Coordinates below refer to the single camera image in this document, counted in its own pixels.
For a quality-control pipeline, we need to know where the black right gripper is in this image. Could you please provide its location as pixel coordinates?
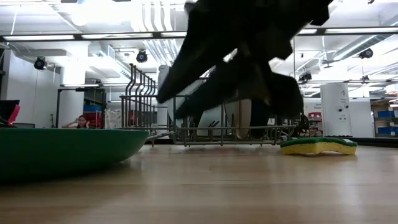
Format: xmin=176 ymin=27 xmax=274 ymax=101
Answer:
xmin=156 ymin=0 xmax=334 ymax=120

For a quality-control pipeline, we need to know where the blue and white striped plate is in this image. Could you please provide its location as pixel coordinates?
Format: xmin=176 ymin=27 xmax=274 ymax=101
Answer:
xmin=224 ymin=98 xmax=252 ymax=140

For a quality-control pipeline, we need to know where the dark plate with dashed rim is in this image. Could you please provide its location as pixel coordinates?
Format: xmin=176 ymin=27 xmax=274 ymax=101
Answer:
xmin=248 ymin=99 xmax=272 ymax=139

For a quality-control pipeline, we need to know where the white and black pillar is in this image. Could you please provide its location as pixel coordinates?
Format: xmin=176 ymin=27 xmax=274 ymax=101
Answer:
xmin=157 ymin=64 xmax=171 ymax=95

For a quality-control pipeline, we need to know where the white patterned sheet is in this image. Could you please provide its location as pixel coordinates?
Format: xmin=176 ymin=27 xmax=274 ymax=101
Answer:
xmin=104 ymin=108 xmax=123 ymax=129

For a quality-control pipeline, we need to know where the white column machine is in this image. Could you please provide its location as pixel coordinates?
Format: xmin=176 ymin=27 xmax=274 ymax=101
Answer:
xmin=320 ymin=82 xmax=353 ymax=138

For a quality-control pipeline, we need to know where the green and yellow sponge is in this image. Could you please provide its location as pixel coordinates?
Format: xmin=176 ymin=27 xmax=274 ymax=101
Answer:
xmin=280 ymin=136 xmax=358 ymax=156

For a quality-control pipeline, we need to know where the red crate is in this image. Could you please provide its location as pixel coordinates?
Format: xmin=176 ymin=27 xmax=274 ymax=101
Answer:
xmin=88 ymin=111 xmax=104 ymax=129

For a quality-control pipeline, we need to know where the person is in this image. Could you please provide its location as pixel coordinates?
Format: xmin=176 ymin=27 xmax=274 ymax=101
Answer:
xmin=61 ymin=114 xmax=91 ymax=129

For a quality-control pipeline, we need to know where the large green bowl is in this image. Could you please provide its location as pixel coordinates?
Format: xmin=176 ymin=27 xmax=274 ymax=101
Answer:
xmin=0 ymin=127 xmax=150 ymax=182

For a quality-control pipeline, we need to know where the grey wire dish rack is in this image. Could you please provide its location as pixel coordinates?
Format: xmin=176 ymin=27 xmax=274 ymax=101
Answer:
xmin=119 ymin=63 xmax=304 ymax=147

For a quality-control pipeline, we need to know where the black overhead frame bar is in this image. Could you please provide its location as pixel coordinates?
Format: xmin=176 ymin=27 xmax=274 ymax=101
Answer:
xmin=0 ymin=26 xmax=398 ymax=43

